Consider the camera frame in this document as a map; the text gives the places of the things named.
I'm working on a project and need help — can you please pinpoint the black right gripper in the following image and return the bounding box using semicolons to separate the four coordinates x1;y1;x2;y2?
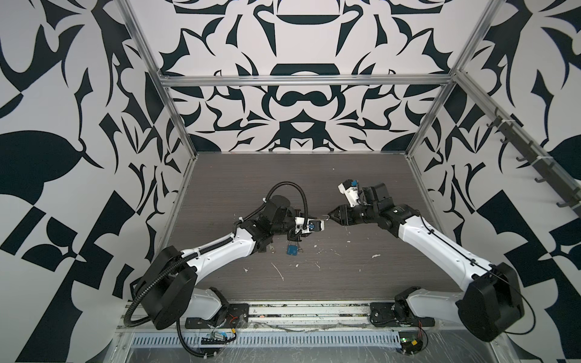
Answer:
326;203;379;226

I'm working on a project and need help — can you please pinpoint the blue padlock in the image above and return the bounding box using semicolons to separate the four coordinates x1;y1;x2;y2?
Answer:
286;244;300;256

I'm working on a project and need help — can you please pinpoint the small brass padlock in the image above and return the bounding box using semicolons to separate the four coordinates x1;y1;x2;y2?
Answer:
313;219;325;231

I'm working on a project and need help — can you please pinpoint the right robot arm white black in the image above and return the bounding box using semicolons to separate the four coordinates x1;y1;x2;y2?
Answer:
329;179;525;342

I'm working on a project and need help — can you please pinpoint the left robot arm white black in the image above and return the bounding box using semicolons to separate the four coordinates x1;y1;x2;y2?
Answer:
124;195;325;330

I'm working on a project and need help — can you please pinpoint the left circuit board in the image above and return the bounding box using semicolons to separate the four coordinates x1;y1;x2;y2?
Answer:
200;330;238;346

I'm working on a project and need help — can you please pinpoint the circuit board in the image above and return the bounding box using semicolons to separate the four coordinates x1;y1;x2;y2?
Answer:
200;330;238;346
396;329;429;356

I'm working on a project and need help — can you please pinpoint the right circuit board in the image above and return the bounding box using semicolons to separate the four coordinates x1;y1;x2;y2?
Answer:
396;329;429;356

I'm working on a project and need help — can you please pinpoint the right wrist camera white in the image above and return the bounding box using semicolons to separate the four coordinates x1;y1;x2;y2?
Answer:
338;179;365;208

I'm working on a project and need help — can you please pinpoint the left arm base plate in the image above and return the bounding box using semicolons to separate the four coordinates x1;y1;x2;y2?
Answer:
185;303;250;330

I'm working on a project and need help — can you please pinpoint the white slotted cable duct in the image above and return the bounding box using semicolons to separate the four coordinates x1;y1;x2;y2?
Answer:
131;331;401;349

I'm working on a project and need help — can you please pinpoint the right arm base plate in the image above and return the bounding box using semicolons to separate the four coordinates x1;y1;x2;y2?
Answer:
369;302;409;328

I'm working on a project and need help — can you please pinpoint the black corrugated cable conduit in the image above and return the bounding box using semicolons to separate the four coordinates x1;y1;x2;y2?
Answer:
123;181;310;358

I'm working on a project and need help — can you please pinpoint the black coat hook rail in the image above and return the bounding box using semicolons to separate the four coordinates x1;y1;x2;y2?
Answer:
487;107;580;218

